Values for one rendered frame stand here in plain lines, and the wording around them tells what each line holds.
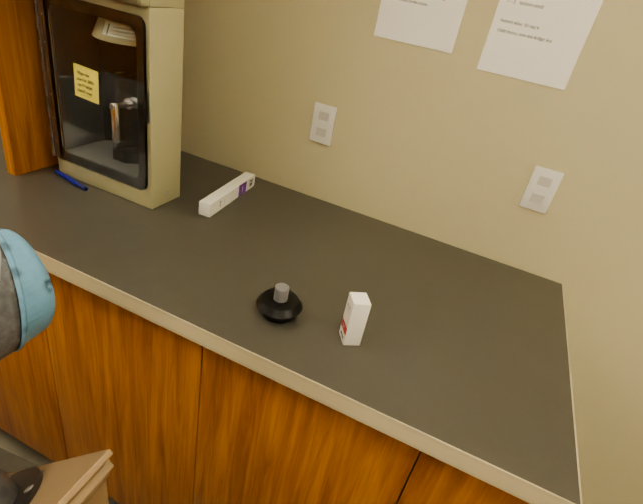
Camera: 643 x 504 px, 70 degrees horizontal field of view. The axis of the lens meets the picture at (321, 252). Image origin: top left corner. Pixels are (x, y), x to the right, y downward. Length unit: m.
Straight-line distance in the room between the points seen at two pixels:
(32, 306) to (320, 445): 0.61
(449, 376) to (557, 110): 0.71
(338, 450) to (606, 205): 0.89
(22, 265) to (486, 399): 0.74
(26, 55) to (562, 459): 1.43
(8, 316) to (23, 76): 0.98
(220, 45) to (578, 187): 1.09
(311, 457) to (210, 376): 0.26
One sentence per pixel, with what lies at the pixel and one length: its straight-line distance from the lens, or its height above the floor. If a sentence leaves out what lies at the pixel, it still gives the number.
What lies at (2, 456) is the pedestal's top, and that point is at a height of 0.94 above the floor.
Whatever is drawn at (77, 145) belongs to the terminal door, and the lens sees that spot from 1.36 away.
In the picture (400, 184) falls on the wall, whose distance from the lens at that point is 1.37.
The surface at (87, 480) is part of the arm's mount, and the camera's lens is 0.44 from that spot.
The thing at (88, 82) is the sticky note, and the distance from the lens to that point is 1.27.
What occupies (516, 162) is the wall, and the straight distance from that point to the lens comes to 1.31.
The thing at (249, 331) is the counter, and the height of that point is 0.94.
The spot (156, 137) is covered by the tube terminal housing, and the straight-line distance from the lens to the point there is 1.20.
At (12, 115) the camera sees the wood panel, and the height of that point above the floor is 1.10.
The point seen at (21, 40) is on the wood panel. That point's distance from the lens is 1.41.
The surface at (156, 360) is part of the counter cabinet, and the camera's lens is 1.07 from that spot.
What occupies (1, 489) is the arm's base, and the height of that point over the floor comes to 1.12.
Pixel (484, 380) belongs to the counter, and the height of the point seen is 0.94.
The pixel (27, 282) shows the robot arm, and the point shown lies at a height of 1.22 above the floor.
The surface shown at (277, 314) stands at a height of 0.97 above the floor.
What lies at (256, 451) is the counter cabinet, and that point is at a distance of 1.07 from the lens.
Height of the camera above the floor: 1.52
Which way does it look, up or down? 30 degrees down
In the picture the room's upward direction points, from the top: 12 degrees clockwise
